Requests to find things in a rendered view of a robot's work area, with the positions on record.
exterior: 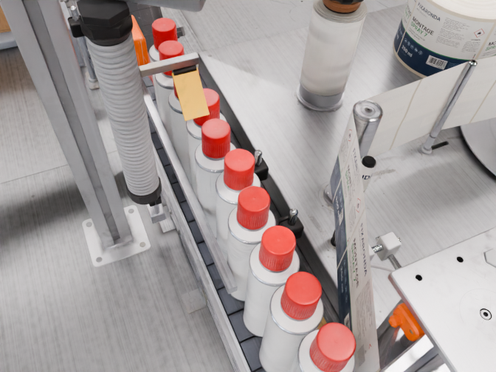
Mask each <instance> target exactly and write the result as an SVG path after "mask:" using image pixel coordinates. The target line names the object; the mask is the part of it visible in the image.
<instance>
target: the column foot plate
mask: <svg viewBox="0 0 496 372"><path fill-rule="evenodd" d="M124 211H125V215H126V218H127V220H128V225H129V227H130V230H131V234H132V237H133V239H134V241H132V242H130V243H127V244H123V245H121V246H119V247H115V248H113V249H109V250H106V251H105V250H104V248H103V245H102V243H101V240H100V238H99V235H98V234H97V231H96V229H95V227H94V224H93V222H92V219H91V218H90V219H87V220H85V221H84V222H83V223H82V226H83V231H84V234H85V236H86V242H87V244H88V248H89V252H90V255H91V259H92V263H93V265H94V267H101V266H104V265H106V264H110V263H113V262H115V261H118V260H121V259H124V258H127V257H130V256H132V255H136V254H138V253H141V252H144V251H146V250H149V249H150V248H151V245H150V242H149V240H148V236H147V234H146V231H145V228H144V226H143V223H142V220H141V218H140V214H139V212H138V209H137V207H136V206H135V205H131V206H128V207H124Z"/></svg>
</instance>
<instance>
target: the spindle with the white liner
mask: <svg viewBox="0 0 496 372"><path fill-rule="evenodd" d="M367 11H368V9H367V6H366V4H365V2H364V0H314V2H313V7H312V12H311V20H310V23H309V33H308V38H307V42H306V49H305V55H304V59H303V65H302V72H301V73H300V77H299V82H300V83H299V84H298V86H297V91H296V94H297V98H298V100H299V101H300V102H301V103H302V104H303V105H305V106H307V107H309V108H310V109H314V110H318V111H330V110H333V109H335V108H337V107H339V106H340V105H341V104H342V102H343V100H344V96H345V95H344V91H345V90H346V87H347V84H348V82H347V81H348V77H349V74H350V71H351V65H352V63H353V60H354V56H355V53H356V50H357V44H358V42H359V38H360V35H361V32H362V26H363V24H364V21H365V17H366V14H367Z"/></svg>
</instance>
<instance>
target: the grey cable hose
mask: <svg viewBox="0 0 496 372"><path fill-rule="evenodd" d="M76 3H77V8H78V10H79V13H80V18H79V22H80V26H81V30H82V33H83V34H84V35H85V36H86V40H87V43H88V46H89V51H90V54H91V56H92V61H93V64H94V69H95V71H96V75H97V79H98V82H99V85H100V90H101V94H102V96H103V100H104V104H105V107H106V111H107V114H108V119H109V122H110V125H111V129H112V133H113V136H114V141H115V143H116V146H117V151H118V154H119V157H120V161H121V165H122V168H123V173H124V176H125V180H126V191H127V194H128V196H129V197H130V198H131V200H132V201H133V202H135V203H137V204H143V205H144V204H151V203H153V202H155V201H156V200H157V199H158V198H159V196H160V193H161V192H162V183H161V179H160V178H159V176H158V173H157V169H156V161H155V156H154V149H153V144H152V140H151V132H150V128H149V124H148V116H147V111H146V107H145V99H144V95H143V90H142V83H141V80H140V71H139V67H138V62H137V55H136V51H135V46H134V39H133V34H132V28H133V21H132V17H131V14H130V12H129V8H128V5H127V3H126V1H119V0H80V1H77V2H76Z"/></svg>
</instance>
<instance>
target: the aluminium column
mask: <svg viewBox="0 0 496 372"><path fill-rule="evenodd" d="M0 5H1V8H2V10H3V12H4V15H5V17H6V19H7V22H8V24H9V26H10V29H11V31H12V33H13V36H14V38H15V41H16V43H17V45H18V48H19V50H20V52H21V55H22V57H23V59H24V62H25V64H26V66H27V69H28V71H29V73H30V76H31V78H32V81H33V83H34V85H35V88H36V90H37V92H38V95H39V97H40V99H41V102H42V104H43V106H44V109H45V111H46V114H47V116H48V118H49V121H50V123H51V125H52V128H53V130H54V132H55V135H56V137H57V139H58V141H59V144H60V146H61V149H62V151H63V154H64V156H65V158H66V161H67V163H68V165H69V168H70V170H71V172H72V175H73V176H74V179H75V182H76V184H77V187H78V189H79V191H80V194H81V196H82V198H83V200H84V203H85V205H86V208H87V210H88V211H89V215H90V217H91V219H92V222H93V224H94V227H95V229H96V231H97V234H98V235H99V238H100V240H101V243H102V245H103V248H104V250H105V251H106V250H109V249H113V248H115V247H119V246H121V245H123V244H127V243H130V242H132V241H134V239H133V237H132V234H131V230H130V227H129V225H128V220H127V218H126V215H125V211H124V208H123V204H122V201H121V198H120V194H119V191H118V189H117V185H116V182H115V179H114V175H113V172H112V169H111V166H110V163H109V158H108V156H107V153H106V149H105V146H104V144H103V139H102V137H101V134H100V129H99V127H98V124H97V120H96V117H95V115H94V110H93V108H92V104H91V100H90V98H89V94H88V91H87V88H86V84H85V81H84V79H83V75H82V72H81V69H80V65H79V63H78V58H77V56H76V53H75V48H74V46H73V43H72V39H71V36H70V34H69V29H68V27H67V24H66V19H65V17H64V14H63V10H62V7H61V3H60V0H0Z"/></svg>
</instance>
